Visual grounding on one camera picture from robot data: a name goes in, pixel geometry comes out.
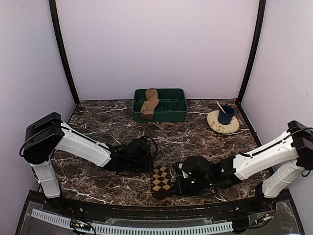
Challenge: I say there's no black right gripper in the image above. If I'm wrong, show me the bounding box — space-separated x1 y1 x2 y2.
169 175 213 196

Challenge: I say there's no brown argyle sock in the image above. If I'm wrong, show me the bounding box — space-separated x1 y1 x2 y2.
150 165 176 200

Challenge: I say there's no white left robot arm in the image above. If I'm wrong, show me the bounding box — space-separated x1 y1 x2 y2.
19 112 157 213

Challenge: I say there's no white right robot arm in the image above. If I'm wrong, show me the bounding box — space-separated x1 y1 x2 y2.
173 120 313 212

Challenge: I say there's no cream floral plate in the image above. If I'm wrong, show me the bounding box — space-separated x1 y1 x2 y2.
206 110 240 134

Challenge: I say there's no dark blue mug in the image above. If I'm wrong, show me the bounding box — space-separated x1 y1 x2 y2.
218 105 235 125

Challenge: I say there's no tan brown sock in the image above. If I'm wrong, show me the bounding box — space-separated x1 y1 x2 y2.
141 88 159 120

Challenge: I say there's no green compartment tray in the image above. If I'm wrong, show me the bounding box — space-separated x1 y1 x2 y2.
133 88 188 122

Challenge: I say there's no small circuit board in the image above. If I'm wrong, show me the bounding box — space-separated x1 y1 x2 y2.
69 219 91 232

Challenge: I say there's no wooden spoon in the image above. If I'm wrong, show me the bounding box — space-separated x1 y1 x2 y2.
217 101 226 113

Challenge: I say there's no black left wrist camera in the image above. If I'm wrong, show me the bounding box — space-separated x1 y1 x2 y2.
126 138 151 160

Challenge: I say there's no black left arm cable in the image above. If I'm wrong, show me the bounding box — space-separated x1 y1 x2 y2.
114 136 158 177

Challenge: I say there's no black front table rail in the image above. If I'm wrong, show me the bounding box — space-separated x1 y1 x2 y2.
56 198 275 220

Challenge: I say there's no white slotted cable duct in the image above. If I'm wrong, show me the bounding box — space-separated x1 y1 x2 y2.
31 209 233 235

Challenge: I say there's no black left frame post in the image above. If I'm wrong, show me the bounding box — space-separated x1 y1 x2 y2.
48 0 80 106

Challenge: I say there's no black frame post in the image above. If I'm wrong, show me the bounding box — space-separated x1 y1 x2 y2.
237 0 267 106
48 0 80 106

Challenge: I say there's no black right frame post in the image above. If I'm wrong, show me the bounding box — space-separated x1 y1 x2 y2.
237 0 267 106

